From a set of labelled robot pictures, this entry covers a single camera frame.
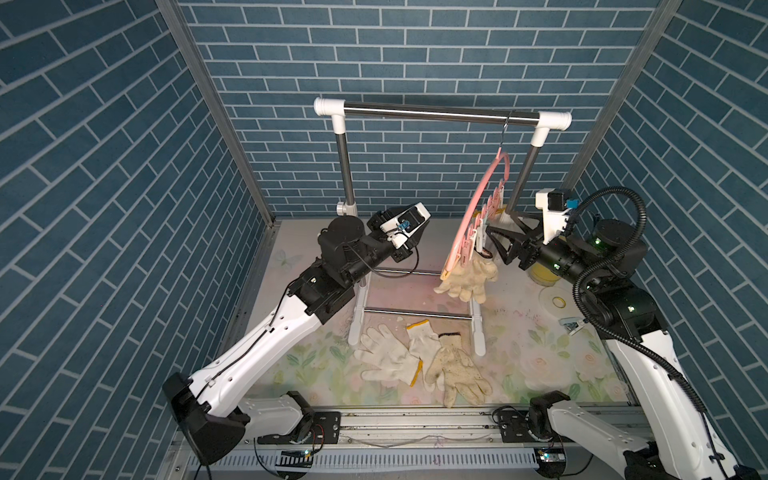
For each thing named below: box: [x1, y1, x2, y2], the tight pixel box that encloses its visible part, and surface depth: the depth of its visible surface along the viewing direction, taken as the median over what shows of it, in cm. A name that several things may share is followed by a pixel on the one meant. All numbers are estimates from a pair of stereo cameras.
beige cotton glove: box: [434, 248, 498, 304], surface depth 73 cm
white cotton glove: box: [354, 324, 424, 387], surface depth 86 cm
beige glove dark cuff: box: [425, 332, 492, 408], surface depth 84 cm
